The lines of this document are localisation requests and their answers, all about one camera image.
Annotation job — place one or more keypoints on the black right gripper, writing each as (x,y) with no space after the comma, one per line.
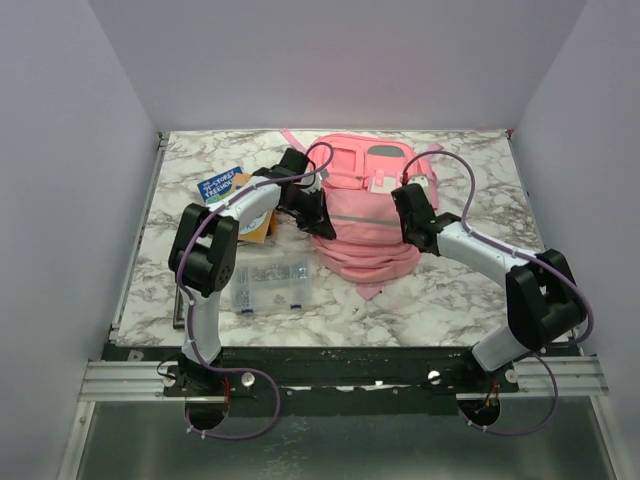
(405,230)

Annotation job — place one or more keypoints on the aluminium extrusion rail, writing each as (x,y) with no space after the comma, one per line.
(121,381)

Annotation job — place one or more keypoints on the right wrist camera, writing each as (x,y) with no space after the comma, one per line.
(420,179)

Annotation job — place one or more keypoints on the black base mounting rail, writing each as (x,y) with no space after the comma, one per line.
(322,381)

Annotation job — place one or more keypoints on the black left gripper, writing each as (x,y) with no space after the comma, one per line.
(316,222)

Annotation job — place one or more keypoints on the clear plastic screw organizer box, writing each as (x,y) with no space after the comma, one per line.
(272,284)

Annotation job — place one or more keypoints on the black metal clamp bracket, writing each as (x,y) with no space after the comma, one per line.
(178,315)

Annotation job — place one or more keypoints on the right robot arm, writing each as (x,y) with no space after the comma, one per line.
(542,302)

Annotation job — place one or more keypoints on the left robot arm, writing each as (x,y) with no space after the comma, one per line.
(203,254)

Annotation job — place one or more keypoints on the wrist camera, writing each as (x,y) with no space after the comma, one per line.
(420,179)
(316,184)

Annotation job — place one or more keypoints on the pink student backpack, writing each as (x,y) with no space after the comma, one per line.
(368,250)

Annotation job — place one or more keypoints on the blue treehouse paperback book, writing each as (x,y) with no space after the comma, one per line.
(218,186)

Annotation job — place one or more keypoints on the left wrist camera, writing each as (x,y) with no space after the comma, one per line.
(316,184)

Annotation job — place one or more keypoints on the orange paperback book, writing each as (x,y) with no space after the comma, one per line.
(259,229)

